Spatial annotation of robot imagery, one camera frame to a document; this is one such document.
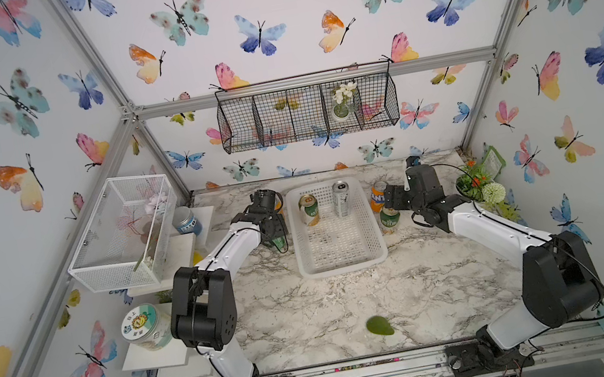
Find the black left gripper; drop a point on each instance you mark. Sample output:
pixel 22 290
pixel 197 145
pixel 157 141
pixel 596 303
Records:
pixel 279 224

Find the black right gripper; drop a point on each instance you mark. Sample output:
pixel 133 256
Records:
pixel 396 203

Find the orange Fanta can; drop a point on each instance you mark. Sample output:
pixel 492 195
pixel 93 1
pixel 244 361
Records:
pixel 378 199

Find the green gold beer can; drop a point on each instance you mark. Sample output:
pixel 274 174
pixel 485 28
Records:
pixel 389 219
pixel 309 210

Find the green soda can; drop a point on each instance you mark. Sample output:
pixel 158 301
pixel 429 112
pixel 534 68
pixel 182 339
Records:
pixel 280 244

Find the silver drink can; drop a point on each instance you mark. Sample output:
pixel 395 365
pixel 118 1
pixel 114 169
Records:
pixel 340 193

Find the white plastic perforated basket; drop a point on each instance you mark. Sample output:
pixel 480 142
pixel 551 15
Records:
pixel 335 246

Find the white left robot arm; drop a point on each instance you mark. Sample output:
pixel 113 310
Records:
pixel 204 315

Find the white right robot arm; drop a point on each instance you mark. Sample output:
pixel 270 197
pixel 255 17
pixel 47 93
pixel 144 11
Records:
pixel 559 280

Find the blue white can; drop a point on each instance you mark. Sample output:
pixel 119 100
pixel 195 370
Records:
pixel 185 221

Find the potted flower plant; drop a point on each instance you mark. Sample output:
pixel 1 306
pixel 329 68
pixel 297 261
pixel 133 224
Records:
pixel 477 184

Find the white flowers in vase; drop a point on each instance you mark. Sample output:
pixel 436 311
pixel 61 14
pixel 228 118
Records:
pixel 343 98

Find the green leaf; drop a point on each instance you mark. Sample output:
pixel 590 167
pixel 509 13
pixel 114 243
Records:
pixel 379 325

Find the white stepped shelf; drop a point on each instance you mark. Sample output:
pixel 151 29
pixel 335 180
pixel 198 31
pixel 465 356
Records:
pixel 173 360

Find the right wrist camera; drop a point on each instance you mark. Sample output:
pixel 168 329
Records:
pixel 412 161

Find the black wire wall basket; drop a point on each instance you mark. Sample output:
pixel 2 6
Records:
pixel 292 110

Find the white wire mesh box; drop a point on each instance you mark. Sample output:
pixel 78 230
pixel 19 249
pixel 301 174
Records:
pixel 126 239

